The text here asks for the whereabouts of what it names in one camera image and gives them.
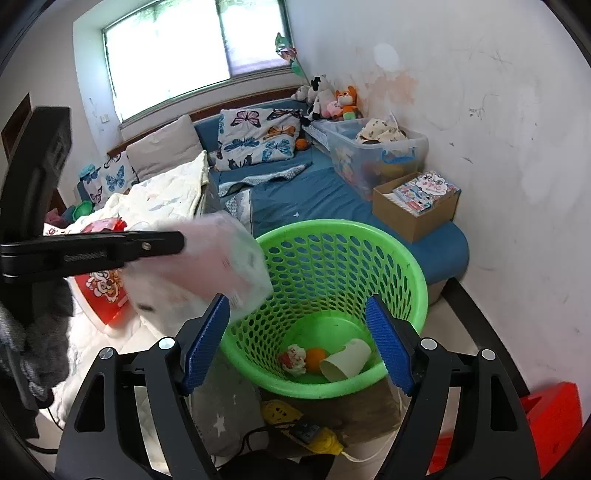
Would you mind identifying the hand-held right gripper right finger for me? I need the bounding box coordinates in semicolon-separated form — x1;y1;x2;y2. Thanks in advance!
365;294;541;480

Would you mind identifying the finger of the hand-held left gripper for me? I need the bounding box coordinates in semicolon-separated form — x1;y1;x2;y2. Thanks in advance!
0;230;186;284

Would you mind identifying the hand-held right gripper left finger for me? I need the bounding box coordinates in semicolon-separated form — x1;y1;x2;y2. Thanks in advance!
55;293;232;480

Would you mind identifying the red cartoon snack tub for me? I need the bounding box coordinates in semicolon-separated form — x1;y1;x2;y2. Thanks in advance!
69;219;133;326

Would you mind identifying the green plastic mesh basket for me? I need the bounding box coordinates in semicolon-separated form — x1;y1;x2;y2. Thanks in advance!
218;220;428;400

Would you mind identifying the pink white snack packet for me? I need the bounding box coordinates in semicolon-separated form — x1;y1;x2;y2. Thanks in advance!
122;215;274;324

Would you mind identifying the person's left hand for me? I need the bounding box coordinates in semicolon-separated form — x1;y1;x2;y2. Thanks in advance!
0;277;75;407

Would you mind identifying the brown wooden door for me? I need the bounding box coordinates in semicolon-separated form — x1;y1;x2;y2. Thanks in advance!
2;92;33;162

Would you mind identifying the white paper cup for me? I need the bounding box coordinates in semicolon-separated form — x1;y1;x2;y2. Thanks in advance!
320;338;373;383

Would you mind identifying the small orange ball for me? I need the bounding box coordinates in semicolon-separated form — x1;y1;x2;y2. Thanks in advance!
306;347;329;373

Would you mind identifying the grey star print cloth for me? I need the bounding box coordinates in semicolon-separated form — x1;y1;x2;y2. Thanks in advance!
189;369;273;458

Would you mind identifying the small butterfly print pillow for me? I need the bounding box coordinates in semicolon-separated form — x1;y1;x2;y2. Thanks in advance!
78;151;139;206

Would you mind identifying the white quilt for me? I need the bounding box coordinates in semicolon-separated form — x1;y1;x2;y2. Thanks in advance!
44;150;218;476

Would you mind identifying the crumpled white red wrapper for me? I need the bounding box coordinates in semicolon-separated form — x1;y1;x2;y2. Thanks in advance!
278;344;308;377

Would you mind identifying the yellow power strip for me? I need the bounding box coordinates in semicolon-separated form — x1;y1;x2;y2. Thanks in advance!
261;399;345;456

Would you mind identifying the cardboard box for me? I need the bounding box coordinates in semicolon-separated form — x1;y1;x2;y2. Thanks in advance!
372;172;462;244

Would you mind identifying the beige pillow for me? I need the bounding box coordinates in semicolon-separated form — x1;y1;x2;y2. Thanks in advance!
126;114;206;184

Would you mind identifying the stack of colourful books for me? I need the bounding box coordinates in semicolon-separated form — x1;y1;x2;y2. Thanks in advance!
392;171;462;217

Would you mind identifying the blue bed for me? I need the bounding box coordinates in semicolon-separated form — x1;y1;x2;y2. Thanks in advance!
194;111;470;306

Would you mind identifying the grey patterned blanket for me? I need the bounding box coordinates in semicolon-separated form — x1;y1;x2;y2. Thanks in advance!
217;164;308;219

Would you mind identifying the red plastic stool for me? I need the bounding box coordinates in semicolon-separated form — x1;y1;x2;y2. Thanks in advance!
427;382;584;476

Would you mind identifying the window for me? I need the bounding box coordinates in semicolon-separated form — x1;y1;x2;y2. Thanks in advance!
102;0;290;123

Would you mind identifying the clear plastic storage box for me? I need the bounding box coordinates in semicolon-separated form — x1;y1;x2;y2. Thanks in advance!
307;117;430;202

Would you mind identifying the large butterfly print pillow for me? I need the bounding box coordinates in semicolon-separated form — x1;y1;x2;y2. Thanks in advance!
215;108;308;172

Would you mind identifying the beige patterned cloth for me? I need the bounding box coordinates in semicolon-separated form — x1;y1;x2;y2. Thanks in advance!
355;117;410;144

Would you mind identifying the brown wooden headboard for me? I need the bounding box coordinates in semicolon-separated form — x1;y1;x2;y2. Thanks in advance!
106;85;301;158

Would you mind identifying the orange fox plush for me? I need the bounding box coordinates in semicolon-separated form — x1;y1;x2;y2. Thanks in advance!
335;86;363;122

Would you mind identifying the black white cow plush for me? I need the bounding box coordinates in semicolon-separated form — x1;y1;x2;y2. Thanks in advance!
302;76;336;126

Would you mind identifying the colourful pinwheel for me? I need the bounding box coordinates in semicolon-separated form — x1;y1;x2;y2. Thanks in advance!
274;32;310;82

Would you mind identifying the black cable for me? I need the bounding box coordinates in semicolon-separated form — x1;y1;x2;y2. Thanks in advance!
230;425;279;459

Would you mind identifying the white cable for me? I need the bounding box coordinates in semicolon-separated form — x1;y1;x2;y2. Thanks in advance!
341;450;393;463

